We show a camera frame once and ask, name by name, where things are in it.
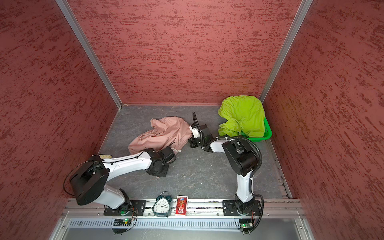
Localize left green circuit board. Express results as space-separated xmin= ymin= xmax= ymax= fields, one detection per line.
xmin=113 ymin=219 xmax=131 ymax=228

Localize lime green shorts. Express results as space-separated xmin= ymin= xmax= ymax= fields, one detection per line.
xmin=218 ymin=95 xmax=265 ymax=138

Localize right green circuit board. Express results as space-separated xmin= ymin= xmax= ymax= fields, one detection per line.
xmin=239 ymin=219 xmax=255 ymax=234

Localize aluminium mounting rail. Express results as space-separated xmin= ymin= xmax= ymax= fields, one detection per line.
xmin=60 ymin=198 xmax=307 ymax=219

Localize green plastic basket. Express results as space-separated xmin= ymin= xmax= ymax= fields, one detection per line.
xmin=241 ymin=118 xmax=272 ymax=142

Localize aluminium corner post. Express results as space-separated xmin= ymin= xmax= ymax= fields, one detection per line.
xmin=260 ymin=0 xmax=313 ymax=103
xmin=56 ymin=0 xmax=123 ymax=110

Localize green circuit board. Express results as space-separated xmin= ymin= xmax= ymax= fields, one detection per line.
xmin=239 ymin=219 xmax=255 ymax=234
xmin=113 ymin=219 xmax=131 ymax=228

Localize white perforated cable duct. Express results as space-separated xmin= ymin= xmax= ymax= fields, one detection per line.
xmin=68 ymin=218 xmax=239 ymax=231

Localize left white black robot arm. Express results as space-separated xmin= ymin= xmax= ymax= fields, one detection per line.
xmin=69 ymin=147 xmax=177 ymax=211

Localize dark green alarm clock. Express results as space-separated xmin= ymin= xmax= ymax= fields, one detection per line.
xmin=152 ymin=191 xmax=172 ymax=218

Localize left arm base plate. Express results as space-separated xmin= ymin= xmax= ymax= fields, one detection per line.
xmin=104 ymin=200 xmax=147 ymax=217

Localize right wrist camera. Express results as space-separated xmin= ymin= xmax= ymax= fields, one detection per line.
xmin=190 ymin=125 xmax=201 ymax=139

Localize right black corrugated cable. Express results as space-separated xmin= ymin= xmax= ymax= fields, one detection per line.
xmin=191 ymin=111 xmax=264 ymax=181

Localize red playing card box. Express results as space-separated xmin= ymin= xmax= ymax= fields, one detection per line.
xmin=175 ymin=196 xmax=188 ymax=217

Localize beige calculator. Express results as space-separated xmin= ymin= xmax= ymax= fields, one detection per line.
xmin=99 ymin=155 xmax=113 ymax=159

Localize right aluminium corner post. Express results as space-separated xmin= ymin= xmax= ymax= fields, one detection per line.
xmin=260 ymin=0 xmax=313 ymax=103

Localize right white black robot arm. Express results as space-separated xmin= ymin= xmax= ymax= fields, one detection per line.
xmin=188 ymin=124 xmax=263 ymax=216

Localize pink shorts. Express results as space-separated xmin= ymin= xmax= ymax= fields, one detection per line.
xmin=129 ymin=117 xmax=193 ymax=155

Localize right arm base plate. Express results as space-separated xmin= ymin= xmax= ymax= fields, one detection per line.
xmin=223 ymin=200 xmax=262 ymax=216

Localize left aluminium corner post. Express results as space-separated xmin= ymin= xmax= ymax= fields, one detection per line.
xmin=56 ymin=0 xmax=123 ymax=110

